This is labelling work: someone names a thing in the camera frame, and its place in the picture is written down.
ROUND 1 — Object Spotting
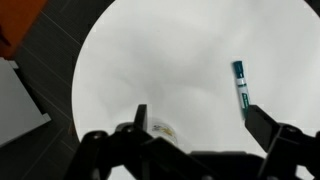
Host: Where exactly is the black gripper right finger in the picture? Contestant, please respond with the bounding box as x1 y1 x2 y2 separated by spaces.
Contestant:
244 104 320 180

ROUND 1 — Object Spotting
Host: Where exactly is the white ceramic mug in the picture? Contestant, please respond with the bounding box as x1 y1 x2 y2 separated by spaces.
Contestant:
146 117 179 146

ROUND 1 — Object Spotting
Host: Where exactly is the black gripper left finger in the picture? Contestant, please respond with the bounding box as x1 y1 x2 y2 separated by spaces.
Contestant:
63 103 214 180

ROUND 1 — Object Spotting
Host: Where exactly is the white cabinet grey top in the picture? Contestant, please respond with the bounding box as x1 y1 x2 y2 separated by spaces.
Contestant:
0 56 53 148

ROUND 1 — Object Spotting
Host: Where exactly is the teal whiteboard marker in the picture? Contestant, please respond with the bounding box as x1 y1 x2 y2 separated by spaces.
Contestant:
232 60 250 119

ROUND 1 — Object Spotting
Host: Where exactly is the orange floor mat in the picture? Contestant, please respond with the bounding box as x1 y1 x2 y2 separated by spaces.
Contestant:
0 0 49 61

